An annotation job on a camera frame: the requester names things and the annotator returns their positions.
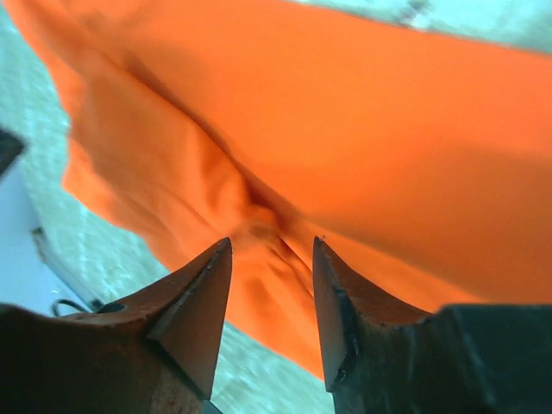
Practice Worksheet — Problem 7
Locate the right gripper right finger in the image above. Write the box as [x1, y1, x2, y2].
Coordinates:
[312, 237, 431, 392]

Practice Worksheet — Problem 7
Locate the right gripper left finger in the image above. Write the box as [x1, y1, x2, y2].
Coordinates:
[55, 238, 232, 399]

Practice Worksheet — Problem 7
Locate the orange t shirt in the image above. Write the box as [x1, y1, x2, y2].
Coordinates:
[5, 1, 551, 376]

